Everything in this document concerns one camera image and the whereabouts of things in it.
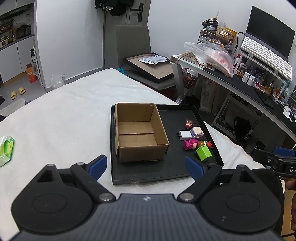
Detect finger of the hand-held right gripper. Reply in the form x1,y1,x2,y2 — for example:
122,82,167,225
272,147,296,156
252,148,278,167

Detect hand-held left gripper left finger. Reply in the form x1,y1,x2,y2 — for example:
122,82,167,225
37,155,116,204

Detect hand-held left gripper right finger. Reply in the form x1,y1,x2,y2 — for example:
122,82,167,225
177,155,257,202

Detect green cube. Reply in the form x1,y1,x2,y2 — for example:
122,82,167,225
195,146,213,162

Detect black shallow tray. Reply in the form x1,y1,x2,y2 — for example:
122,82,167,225
110,104,224,185

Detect pink bear toy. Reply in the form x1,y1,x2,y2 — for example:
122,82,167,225
184,139,199,151

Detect white charger plug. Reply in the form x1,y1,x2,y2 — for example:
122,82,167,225
177,130,192,141

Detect white and pink figurine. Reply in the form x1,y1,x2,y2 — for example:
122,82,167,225
190,126,204,139

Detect white-legged black-top desk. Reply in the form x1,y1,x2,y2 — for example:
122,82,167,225
170,54,296,144

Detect red storage basket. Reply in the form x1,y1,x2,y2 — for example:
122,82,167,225
182,68,200,89

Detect green tissue packet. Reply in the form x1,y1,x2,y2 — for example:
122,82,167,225
0,136,15,167

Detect white keyboard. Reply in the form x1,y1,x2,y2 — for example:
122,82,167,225
240,37,293,81

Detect white desk riser shelf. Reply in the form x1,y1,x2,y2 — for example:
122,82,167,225
238,47,295,91

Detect clear plastic bag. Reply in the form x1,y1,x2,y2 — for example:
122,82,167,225
183,42,234,78

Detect orange cardboard box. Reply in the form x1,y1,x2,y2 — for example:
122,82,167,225
25,63,37,84

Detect white mail packet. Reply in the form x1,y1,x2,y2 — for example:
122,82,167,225
138,55,170,65

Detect black monitor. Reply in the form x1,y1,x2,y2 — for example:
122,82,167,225
245,6,296,62

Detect woven basket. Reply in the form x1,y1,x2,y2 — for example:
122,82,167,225
216,26,237,42

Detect grey chair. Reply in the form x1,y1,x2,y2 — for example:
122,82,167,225
115,24,177,90

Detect small drawer organizer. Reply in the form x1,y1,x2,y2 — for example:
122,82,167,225
197,30,218,44

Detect white cabinet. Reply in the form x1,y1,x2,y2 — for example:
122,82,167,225
0,35,38,84

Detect black hanging bag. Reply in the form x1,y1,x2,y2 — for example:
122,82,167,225
95,0,134,16

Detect black picture frame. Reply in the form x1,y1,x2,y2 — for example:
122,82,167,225
122,53,174,84

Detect black door handle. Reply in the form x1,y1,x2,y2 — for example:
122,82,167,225
131,3,144,22

